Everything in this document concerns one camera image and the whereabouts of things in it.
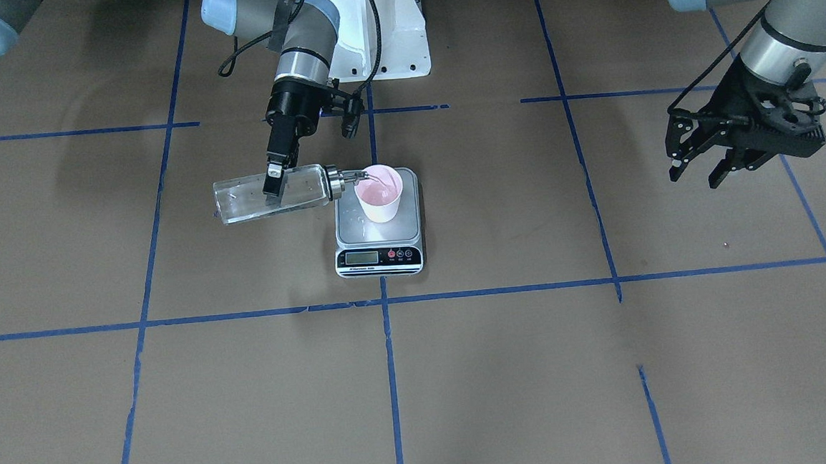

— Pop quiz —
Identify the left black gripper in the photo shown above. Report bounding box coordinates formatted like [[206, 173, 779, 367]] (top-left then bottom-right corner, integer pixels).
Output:
[[664, 57, 826, 188]]

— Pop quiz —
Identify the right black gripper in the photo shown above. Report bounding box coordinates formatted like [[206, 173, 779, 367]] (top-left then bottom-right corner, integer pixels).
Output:
[[263, 77, 339, 198]]

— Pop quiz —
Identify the clear glass sauce bottle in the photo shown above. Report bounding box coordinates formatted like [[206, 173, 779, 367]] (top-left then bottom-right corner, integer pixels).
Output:
[[213, 165, 366, 225]]

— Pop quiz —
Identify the pink plastic cup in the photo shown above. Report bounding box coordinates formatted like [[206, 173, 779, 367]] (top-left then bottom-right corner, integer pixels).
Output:
[[354, 165, 404, 223]]

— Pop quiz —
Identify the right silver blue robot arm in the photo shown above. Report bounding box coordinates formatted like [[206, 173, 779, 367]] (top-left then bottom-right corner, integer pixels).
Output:
[[0, 0, 340, 197]]

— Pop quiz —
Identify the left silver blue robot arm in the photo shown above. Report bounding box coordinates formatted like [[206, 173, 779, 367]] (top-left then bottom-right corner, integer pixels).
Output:
[[664, 0, 826, 188]]

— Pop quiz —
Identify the silver digital kitchen scale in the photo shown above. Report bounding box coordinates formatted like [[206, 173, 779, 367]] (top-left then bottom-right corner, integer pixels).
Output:
[[334, 168, 426, 278]]

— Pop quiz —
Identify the brown paper table cover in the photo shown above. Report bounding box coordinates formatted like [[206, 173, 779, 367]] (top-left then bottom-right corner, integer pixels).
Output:
[[0, 0, 826, 464]]

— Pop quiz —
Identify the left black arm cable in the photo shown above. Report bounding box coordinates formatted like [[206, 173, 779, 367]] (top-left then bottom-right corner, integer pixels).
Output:
[[659, 0, 815, 127]]

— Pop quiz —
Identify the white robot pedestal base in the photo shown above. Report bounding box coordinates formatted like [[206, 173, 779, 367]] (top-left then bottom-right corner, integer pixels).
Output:
[[329, 0, 432, 83]]

